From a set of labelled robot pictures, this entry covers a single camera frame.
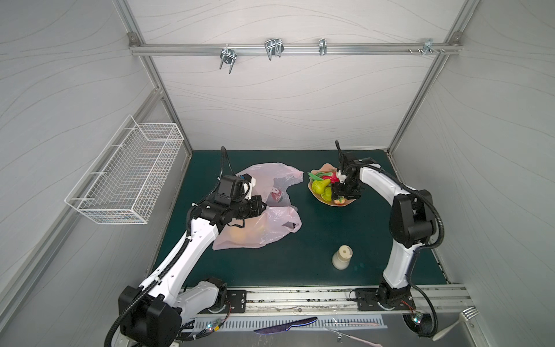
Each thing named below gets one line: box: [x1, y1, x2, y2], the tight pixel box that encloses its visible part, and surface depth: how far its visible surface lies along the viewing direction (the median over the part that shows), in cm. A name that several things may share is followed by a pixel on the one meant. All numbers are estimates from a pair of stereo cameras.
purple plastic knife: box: [253, 316, 318, 335], surface depth 70 cm
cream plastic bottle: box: [331, 244, 354, 271], surface depth 77 cm
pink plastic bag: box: [213, 162, 304, 251], surface depth 83 cm
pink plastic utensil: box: [325, 326, 384, 347], surface depth 67 cm
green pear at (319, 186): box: [311, 178, 331, 195], surface depth 97 cm
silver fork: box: [432, 305, 480, 342], surface depth 72 cm
